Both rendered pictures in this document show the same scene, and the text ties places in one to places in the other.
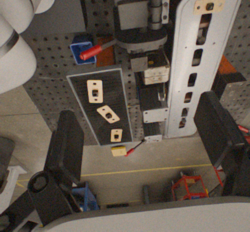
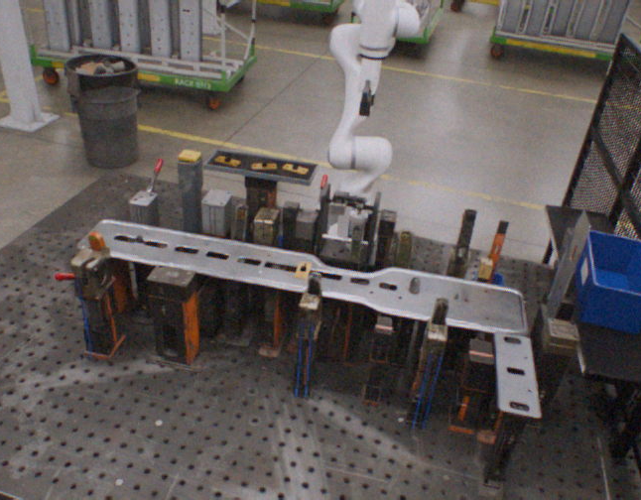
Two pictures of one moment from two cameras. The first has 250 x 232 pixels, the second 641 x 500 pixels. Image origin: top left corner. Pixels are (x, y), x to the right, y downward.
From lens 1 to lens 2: 1.79 m
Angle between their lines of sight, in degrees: 61
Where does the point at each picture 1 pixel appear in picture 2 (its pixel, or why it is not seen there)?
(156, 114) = (219, 196)
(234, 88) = (181, 276)
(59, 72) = not seen: hidden behind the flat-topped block
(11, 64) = (345, 146)
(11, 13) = (355, 182)
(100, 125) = (252, 160)
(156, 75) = (268, 214)
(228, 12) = (290, 281)
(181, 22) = (298, 256)
